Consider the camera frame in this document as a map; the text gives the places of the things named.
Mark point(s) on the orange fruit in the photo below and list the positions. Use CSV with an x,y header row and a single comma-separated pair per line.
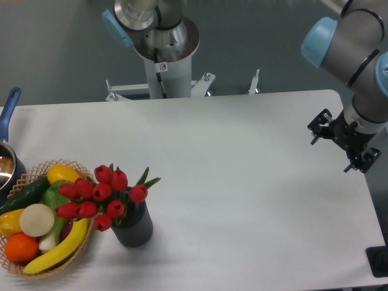
x,y
21,248

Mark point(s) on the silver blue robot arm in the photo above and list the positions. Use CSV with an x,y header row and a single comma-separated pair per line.
x,y
347,49

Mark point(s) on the yellow banana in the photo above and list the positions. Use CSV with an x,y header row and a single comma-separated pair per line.
x,y
62,251

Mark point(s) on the woven wicker basket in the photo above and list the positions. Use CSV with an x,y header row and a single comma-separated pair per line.
x,y
36,172

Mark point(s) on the yellow bell pepper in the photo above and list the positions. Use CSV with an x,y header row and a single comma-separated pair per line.
x,y
10,223

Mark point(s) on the purple red vegetable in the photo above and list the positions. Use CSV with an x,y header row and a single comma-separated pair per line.
x,y
66,230

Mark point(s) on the yellow squash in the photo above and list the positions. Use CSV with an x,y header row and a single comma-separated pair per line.
x,y
59,172

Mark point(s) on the beige round disc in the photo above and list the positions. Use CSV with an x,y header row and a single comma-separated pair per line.
x,y
37,220

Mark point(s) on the green bok choy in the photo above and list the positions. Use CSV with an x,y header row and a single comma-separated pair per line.
x,y
53,199

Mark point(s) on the black device at edge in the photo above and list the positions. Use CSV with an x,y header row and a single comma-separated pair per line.
x,y
377,258

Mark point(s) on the blue handled saucepan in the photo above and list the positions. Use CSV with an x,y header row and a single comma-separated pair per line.
x,y
11,167

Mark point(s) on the green cucumber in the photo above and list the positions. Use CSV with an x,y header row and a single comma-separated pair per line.
x,y
28,195

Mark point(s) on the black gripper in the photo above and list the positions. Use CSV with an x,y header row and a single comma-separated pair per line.
x,y
347,137

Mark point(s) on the red tulip bouquet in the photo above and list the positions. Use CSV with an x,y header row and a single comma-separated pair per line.
x,y
109,199

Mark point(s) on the dark grey ribbed vase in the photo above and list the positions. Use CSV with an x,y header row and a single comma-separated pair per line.
x,y
136,228

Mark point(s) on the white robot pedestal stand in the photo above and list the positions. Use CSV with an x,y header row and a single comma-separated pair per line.
x,y
165,80

